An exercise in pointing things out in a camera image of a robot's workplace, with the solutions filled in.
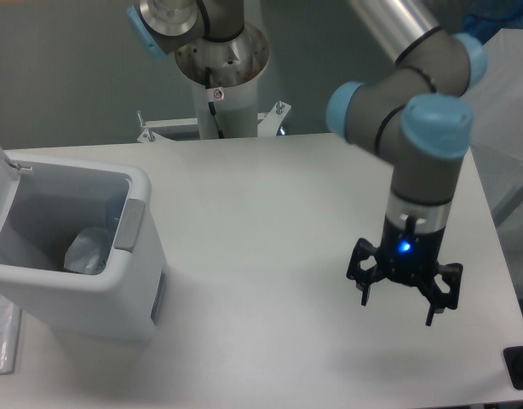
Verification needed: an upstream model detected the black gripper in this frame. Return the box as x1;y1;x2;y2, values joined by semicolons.
346;216;463;326

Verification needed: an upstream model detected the white plastic package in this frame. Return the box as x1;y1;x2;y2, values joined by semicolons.
64;227;110;275

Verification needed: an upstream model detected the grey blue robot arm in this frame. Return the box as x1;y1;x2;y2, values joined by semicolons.
127;1;487;315

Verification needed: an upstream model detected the white open trash can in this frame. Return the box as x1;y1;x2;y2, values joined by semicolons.
0;147;166;340

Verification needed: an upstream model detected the black device at edge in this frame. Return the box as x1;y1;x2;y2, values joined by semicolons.
503;346;523;390

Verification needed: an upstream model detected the white cabinet at right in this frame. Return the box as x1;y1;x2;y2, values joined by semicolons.
457;27;523;227

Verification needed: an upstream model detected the blue object top right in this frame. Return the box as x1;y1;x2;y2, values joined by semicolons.
461;0;523;43

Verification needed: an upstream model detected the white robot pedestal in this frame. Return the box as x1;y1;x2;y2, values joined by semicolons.
137;22;291;142

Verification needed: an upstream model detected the black pedestal cable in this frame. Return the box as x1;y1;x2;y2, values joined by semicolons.
204;66;226;140

